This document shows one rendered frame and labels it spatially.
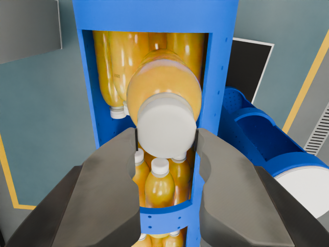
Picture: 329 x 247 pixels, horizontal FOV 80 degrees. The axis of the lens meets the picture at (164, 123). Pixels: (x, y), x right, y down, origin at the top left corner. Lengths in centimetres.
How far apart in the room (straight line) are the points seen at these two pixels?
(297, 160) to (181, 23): 62
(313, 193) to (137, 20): 77
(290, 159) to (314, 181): 10
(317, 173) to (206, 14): 63
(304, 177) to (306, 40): 124
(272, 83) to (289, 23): 42
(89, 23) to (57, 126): 164
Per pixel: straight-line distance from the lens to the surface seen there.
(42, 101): 187
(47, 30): 150
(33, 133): 206
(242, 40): 147
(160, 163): 44
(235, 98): 153
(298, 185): 80
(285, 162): 77
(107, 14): 30
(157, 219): 46
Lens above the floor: 151
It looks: 63 degrees down
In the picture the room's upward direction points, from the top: 178 degrees clockwise
